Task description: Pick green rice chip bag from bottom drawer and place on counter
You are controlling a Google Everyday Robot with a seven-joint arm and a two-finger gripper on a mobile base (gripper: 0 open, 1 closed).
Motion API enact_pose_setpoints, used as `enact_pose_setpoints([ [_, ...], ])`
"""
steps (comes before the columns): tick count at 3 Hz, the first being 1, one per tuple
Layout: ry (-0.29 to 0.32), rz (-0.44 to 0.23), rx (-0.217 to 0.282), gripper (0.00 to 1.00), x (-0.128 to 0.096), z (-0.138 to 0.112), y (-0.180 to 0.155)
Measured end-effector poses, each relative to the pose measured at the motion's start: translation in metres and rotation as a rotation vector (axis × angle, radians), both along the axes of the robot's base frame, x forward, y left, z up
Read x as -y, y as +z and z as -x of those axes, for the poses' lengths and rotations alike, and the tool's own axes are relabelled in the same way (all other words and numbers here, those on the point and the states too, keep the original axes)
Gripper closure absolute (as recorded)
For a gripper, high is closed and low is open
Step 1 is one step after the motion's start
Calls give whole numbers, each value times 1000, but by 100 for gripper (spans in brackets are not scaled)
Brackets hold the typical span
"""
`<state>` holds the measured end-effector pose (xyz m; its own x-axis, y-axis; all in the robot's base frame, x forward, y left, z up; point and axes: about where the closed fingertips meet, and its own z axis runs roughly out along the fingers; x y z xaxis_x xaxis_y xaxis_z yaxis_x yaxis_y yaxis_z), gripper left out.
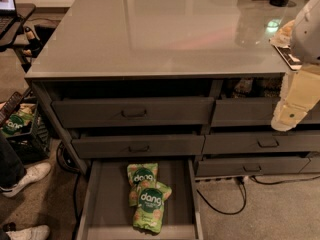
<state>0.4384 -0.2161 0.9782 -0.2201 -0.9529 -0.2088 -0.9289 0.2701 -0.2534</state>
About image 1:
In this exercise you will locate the green dang chip bag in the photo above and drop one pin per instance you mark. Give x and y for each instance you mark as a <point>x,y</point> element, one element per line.
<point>137,173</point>
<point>150,205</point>

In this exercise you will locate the dark trouser leg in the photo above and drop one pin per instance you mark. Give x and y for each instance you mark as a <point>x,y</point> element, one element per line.
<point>11,167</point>

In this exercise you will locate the green dang chip bag front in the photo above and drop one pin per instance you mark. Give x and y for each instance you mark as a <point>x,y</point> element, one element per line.
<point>150,205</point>

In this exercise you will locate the white shoe lower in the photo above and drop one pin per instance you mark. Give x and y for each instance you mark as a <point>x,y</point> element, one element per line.
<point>41,232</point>

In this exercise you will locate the middle left drawer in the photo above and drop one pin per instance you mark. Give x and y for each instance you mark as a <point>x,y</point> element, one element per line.
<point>138,146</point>

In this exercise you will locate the white shoe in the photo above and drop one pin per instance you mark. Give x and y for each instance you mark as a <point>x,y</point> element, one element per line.
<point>41,232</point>
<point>33,174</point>

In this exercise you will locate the black crate with snacks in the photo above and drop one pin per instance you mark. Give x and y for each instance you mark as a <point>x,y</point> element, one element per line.
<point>33,144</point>

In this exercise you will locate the bottom right drawer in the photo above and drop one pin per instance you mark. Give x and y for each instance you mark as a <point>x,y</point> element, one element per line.
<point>250,166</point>

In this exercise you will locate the open bottom left drawer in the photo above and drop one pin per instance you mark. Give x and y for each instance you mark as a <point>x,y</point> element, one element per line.
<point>108,216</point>

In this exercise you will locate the grey drawer cabinet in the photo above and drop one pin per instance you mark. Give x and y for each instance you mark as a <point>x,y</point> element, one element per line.
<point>216,49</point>

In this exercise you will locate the green dang bag in crate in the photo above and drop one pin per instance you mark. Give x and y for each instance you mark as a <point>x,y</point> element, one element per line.
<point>15,125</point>

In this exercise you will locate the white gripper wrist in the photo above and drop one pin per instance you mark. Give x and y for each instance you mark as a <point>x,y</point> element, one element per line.
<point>307,34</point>

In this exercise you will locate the top left drawer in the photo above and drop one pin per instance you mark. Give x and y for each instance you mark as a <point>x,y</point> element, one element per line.
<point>163,111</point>

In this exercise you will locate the green dang chip bag rear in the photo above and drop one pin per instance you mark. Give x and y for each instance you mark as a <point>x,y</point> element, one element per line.
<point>137,173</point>

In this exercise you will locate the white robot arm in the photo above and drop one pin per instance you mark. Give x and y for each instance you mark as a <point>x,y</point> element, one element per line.
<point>305,38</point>

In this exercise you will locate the middle right drawer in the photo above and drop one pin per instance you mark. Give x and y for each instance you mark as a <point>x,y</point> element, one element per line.
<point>261,142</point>

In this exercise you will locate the top right drawer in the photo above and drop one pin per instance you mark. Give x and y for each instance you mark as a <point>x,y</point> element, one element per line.
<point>231,112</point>

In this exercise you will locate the white shoe upper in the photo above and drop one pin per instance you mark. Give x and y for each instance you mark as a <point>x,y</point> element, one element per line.
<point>33,174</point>

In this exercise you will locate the laptop on side desk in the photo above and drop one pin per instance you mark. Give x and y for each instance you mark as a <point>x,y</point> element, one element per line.
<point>8,15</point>

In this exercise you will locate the black white fiducial marker board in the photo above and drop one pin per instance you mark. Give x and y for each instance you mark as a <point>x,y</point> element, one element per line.
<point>293,62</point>

